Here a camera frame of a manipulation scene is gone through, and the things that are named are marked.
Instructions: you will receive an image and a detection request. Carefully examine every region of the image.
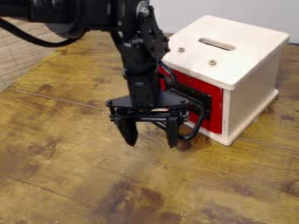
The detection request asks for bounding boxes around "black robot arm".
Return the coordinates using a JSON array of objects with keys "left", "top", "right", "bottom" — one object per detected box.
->
[{"left": 0, "top": 0, "right": 188, "bottom": 147}]

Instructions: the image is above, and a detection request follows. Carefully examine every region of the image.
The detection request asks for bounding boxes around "black metal drawer handle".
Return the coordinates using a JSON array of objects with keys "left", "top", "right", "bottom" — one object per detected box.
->
[{"left": 153, "top": 87, "right": 208, "bottom": 141}]

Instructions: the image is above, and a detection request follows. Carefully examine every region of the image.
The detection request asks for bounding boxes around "red wooden drawer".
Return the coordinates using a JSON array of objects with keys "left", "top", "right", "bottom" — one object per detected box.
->
[{"left": 172, "top": 70, "right": 223, "bottom": 134}]

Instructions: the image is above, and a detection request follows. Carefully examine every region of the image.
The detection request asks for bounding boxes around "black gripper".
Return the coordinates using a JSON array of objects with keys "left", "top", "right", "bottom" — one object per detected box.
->
[{"left": 104, "top": 75, "right": 192, "bottom": 149}]

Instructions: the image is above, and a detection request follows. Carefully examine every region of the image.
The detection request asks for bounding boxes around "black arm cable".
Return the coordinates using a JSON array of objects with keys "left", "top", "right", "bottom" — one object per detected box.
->
[{"left": 0, "top": 17, "right": 85, "bottom": 48}]

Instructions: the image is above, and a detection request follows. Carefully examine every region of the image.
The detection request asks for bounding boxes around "white wooden box cabinet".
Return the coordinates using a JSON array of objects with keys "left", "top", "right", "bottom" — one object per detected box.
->
[{"left": 162, "top": 15, "right": 289, "bottom": 145}]

